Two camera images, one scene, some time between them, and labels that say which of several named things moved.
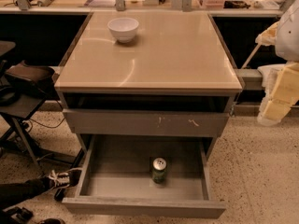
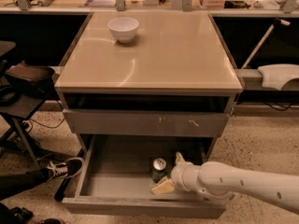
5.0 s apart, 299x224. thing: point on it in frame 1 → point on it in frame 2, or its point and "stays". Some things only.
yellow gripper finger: [287, 87] → [164, 186]
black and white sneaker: [69, 177] → [60, 166]
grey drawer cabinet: [145, 74] stays
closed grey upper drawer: [145, 121] stays
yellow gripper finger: [277, 109] → [179, 159]
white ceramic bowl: [123, 29] stays
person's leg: [14, 193] → [16, 183]
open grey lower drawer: [116, 177] stays
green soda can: [159, 170] stays
